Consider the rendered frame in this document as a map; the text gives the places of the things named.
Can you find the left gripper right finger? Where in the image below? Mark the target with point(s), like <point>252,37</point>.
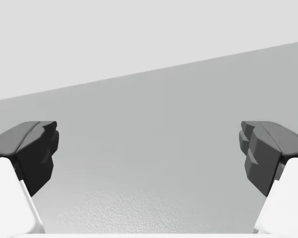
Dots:
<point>268,153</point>

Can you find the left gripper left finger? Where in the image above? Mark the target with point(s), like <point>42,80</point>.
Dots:
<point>27,153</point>

